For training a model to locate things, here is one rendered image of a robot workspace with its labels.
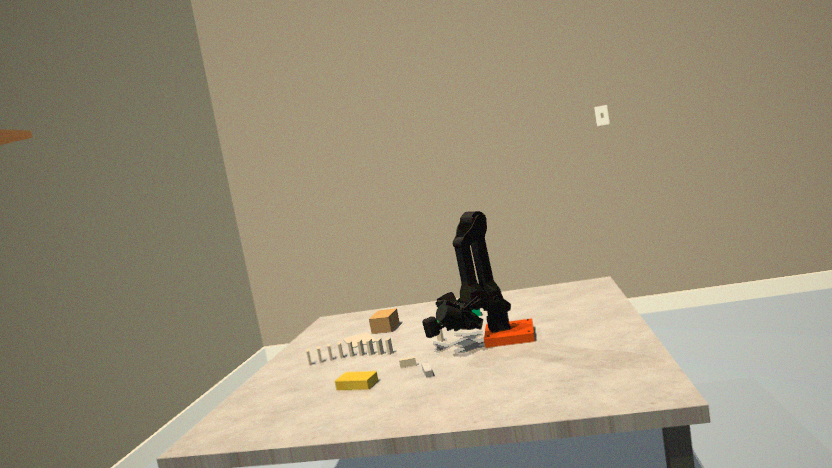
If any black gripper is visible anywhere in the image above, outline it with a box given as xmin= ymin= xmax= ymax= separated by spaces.
xmin=422 ymin=316 xmax=461 ymax=338

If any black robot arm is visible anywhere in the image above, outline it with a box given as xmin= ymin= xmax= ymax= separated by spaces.
xmin=435 ymin=211 xmax=511 ymax=333

